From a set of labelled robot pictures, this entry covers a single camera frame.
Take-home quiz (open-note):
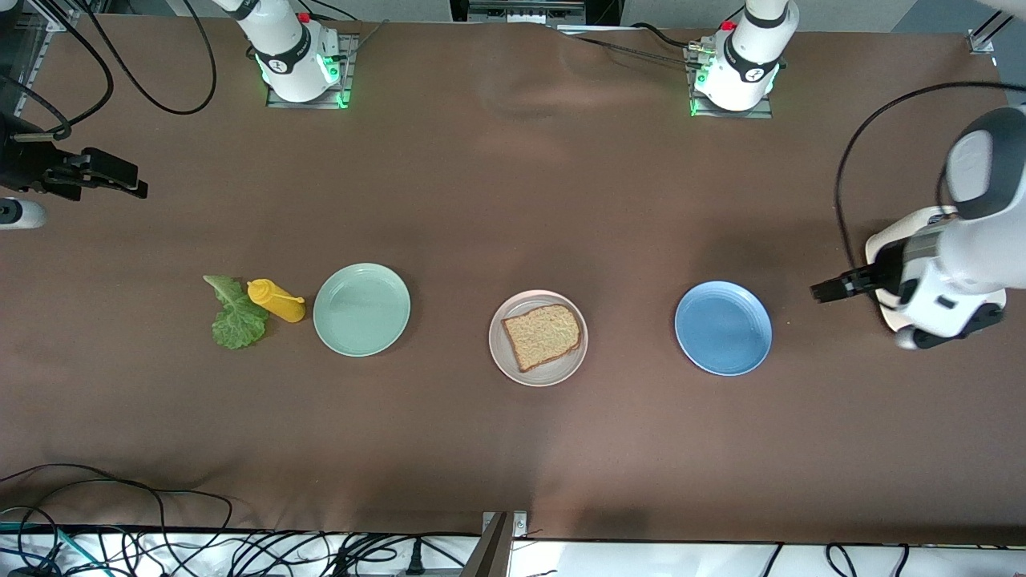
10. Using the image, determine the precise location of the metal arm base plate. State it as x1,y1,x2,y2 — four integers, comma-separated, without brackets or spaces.
688,44,774,119
266,32,358,111

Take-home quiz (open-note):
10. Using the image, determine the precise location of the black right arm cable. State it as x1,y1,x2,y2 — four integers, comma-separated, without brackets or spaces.
0,0,218,143

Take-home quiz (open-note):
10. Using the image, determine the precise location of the metal table clamp bracket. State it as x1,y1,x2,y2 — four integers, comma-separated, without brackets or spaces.
461,509,530,577

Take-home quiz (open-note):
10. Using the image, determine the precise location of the brown bread slice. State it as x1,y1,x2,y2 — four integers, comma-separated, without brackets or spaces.
502,304,583,373

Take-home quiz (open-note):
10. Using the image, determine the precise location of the green lettuce leaf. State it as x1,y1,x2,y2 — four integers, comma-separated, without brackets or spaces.
202,275,270,350

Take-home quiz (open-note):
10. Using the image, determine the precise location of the thin black base cable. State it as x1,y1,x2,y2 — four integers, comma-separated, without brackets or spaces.
309,0,391,50

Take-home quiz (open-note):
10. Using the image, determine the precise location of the mint green plate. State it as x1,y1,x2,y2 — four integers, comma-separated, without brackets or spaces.
313,263,412,357

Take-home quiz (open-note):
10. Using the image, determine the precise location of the white toaster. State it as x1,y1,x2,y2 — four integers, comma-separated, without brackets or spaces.
864,205,1008,333

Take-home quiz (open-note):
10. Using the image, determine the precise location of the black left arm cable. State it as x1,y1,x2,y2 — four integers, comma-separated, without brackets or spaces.
835,80,1026,277

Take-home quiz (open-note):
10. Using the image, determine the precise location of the yellow mustard squeeze bottle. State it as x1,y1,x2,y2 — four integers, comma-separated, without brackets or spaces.
247,279,307,324

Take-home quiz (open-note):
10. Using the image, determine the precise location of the aluminium frame profile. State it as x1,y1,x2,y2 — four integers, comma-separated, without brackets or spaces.
16,0,85,99

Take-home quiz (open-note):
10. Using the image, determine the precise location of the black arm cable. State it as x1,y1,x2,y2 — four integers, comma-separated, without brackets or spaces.
0,0,218,143
835,80,1026,277

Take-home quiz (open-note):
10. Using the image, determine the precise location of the black base power cable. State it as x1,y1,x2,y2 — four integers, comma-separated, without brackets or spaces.
557,22,722,69

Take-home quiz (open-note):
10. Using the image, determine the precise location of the dark equipment box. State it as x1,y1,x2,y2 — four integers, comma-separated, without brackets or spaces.
449,0,623,29

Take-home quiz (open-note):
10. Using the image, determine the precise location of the beige plate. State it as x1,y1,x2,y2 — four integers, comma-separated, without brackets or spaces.
488,289,589,388

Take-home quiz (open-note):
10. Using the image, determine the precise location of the blue plate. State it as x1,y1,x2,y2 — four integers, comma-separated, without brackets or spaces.
674,280,774,377

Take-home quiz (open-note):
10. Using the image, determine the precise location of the thin black frame strut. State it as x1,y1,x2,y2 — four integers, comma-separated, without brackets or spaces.
972,8,1015,41

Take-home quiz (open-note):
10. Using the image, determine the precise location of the teal floor cable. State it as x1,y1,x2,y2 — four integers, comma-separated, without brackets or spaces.
0,521,89,574

